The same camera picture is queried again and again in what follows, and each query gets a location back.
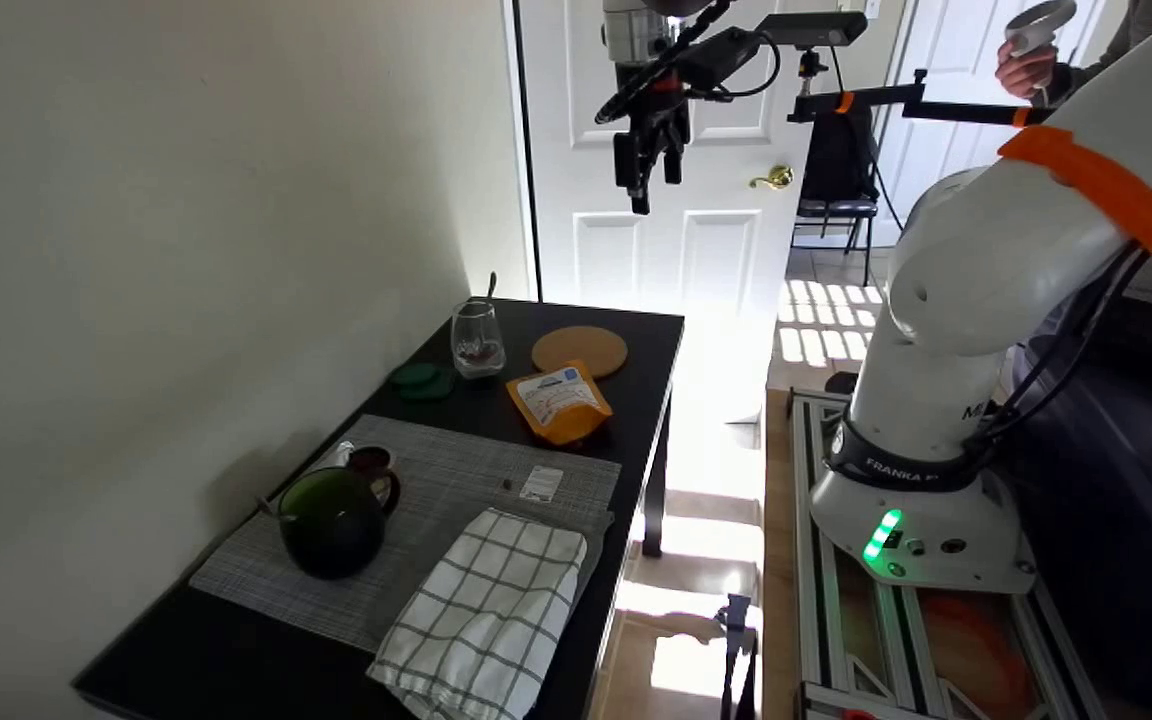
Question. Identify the dark green round teapot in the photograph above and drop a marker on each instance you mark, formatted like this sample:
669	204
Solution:
329	521

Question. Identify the brown ceramic mug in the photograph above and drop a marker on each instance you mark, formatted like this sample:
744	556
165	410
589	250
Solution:
372	466

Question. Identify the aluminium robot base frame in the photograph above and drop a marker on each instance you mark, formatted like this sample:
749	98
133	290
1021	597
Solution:
901	652

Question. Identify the white vr controller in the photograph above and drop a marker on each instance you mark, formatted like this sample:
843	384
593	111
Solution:
1038	27

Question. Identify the clear drinking glass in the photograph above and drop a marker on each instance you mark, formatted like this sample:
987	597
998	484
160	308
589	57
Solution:
476	341

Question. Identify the round cork coaster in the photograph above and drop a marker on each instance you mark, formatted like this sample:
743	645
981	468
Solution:
589	347

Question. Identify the brass door knob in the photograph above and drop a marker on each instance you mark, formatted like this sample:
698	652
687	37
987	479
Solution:
774	178

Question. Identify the white panel door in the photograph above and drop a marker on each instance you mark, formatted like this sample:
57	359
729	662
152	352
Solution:
710	241

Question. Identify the green round coaster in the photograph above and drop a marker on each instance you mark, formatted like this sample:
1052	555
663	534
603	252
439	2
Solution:
422	380

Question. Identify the white checkered dish towel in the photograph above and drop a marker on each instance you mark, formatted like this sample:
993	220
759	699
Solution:
482	628

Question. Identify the orange dried mango bag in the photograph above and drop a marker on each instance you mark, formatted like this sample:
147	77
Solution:
562	405

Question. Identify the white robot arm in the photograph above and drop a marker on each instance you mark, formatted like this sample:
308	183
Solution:
981	264

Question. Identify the person's hand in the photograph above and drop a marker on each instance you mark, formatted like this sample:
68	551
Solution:
1029	74

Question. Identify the grey woven placemat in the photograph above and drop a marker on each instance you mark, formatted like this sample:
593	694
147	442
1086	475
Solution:
445	480

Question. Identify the black folding chair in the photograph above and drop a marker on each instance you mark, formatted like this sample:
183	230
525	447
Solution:
843	172

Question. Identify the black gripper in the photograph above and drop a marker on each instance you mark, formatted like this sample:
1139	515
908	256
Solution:
665	57

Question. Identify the small white card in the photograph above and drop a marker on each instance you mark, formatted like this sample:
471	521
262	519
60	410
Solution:
541	484

